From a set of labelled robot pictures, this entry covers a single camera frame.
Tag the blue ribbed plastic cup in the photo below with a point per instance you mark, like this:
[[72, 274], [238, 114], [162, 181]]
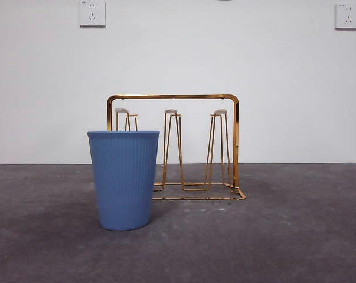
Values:
[[124, 182]]

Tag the white wall socket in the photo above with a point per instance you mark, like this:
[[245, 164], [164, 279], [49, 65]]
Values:
[[92, 14], [347, 17]]

